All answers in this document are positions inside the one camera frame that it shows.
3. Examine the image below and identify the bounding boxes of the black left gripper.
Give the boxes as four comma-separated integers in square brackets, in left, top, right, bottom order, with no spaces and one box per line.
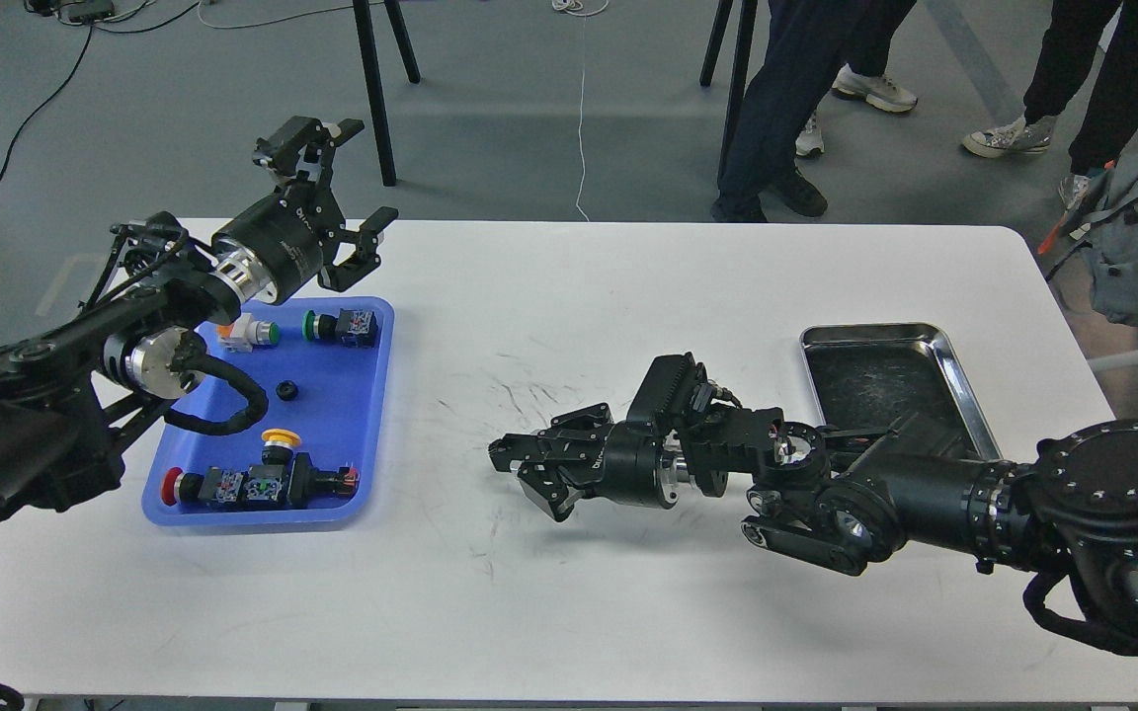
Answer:
[212,116,399,305]

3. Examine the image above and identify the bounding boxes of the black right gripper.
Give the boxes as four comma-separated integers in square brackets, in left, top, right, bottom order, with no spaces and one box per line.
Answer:
[488,353,715,522]

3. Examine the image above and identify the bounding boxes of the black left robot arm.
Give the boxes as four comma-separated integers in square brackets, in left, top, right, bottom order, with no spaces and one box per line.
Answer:
[0,117,397,521]

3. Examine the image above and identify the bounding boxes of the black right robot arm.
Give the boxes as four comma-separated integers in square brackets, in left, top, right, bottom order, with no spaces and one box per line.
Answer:
[488,353,1138,658]

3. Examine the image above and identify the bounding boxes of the black tripod legs left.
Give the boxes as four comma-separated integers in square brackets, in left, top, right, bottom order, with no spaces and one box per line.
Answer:
[351,1,423,188]

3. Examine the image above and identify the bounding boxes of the black tripod legs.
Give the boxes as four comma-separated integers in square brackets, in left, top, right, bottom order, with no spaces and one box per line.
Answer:
[351,1,423,188]
[698,0,759,177]

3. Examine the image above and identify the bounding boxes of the green black push button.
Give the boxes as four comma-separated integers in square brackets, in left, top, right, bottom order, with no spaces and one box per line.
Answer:
[302,309,379,350]

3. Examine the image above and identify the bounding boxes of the orange white push button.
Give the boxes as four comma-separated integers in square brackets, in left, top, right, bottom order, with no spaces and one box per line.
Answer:
[215,314,281,353]

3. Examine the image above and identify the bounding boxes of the yellow mushroom push button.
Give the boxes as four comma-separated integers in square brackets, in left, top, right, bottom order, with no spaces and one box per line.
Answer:
[261,428,302,471]

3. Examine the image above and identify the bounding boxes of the blue plastic tray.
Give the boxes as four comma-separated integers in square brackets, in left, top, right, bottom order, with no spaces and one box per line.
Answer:
[141,295,394,532]

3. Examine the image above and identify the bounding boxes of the metal tray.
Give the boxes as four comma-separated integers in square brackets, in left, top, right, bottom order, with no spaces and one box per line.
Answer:
[800,323,1000,460]

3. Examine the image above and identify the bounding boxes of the black tripod legs right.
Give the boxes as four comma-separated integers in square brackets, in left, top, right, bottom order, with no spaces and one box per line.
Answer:
[698,0,759,177]

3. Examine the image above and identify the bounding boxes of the person in dark trousers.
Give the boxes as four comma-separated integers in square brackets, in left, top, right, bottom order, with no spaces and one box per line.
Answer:
[710,1,918,222]

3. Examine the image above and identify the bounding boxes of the person in black trousers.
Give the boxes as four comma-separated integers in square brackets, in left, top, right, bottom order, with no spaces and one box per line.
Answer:
[960,0,1138,213]

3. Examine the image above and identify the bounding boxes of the black red-tipped switch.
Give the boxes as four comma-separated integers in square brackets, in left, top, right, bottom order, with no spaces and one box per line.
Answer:
[238,453,360,510]

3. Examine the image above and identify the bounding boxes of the red push button switch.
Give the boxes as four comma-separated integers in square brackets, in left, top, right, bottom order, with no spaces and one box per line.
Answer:
[160,468,245,512]

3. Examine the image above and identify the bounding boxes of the white floor cable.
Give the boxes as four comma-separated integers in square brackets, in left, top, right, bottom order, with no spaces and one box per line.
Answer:
[551,0,610,222]

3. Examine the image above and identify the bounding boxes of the black floor cable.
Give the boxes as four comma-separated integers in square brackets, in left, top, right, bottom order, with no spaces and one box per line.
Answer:
[0,0,135,243]

